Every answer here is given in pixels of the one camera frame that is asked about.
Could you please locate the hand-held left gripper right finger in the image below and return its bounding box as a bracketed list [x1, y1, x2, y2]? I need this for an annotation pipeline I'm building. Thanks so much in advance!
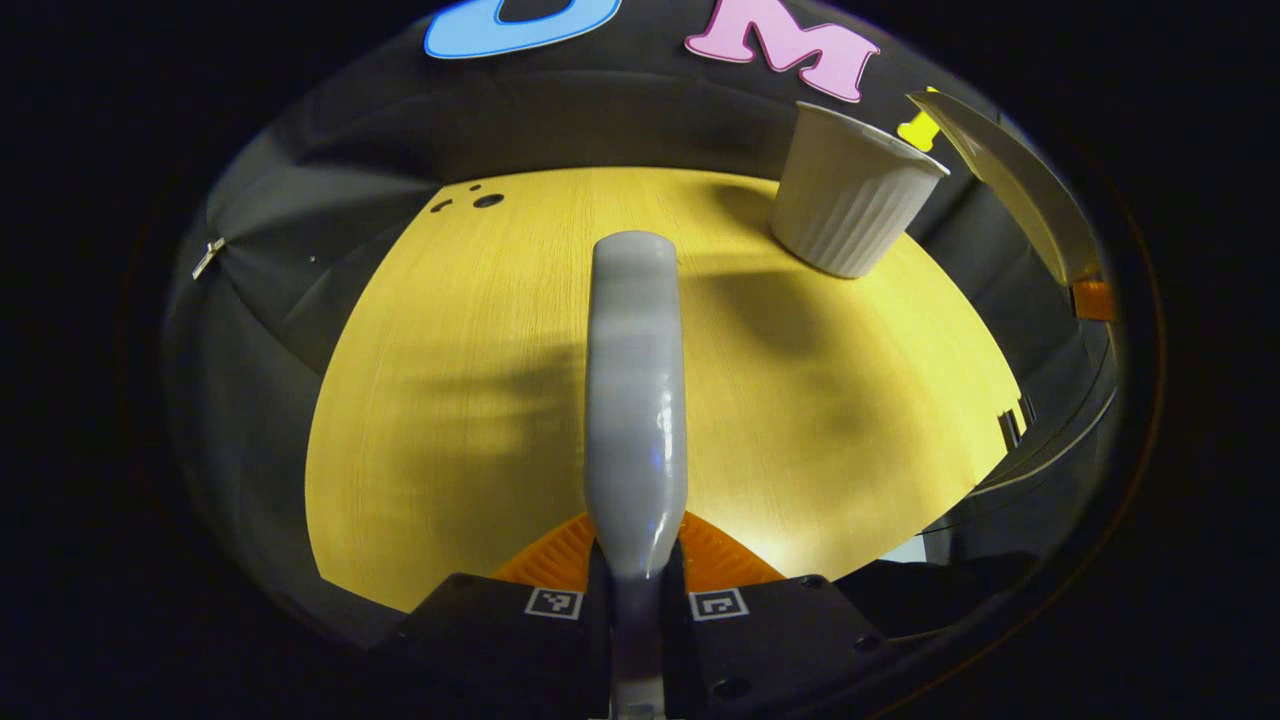
[665, 510, 901, 720]

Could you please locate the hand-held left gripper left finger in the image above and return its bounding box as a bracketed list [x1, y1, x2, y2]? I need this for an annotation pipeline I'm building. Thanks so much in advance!
[395, 510, 613, 720]

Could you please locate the grey dustpan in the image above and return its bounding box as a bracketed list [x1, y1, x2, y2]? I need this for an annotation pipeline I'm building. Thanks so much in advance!
[906, 89, 1103, 288]

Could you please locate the white ribbed garbage bin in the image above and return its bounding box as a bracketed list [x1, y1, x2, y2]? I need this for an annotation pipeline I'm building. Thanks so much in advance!
[769, 101, 951, 280]

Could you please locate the small grey broom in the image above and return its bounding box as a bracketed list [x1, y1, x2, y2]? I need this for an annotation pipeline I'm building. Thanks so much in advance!
[583, 229, 689, 720]

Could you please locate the wooden desktop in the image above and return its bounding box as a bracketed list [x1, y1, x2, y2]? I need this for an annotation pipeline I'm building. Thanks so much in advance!
[305, 167, 1023, 613]

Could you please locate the black backdrop cloth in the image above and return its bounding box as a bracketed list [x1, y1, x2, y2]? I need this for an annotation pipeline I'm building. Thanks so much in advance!
[160, 0, 1121, 651]

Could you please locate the black cable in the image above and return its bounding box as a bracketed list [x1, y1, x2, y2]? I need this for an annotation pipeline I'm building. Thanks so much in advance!
[960, 325, 1119, 501]

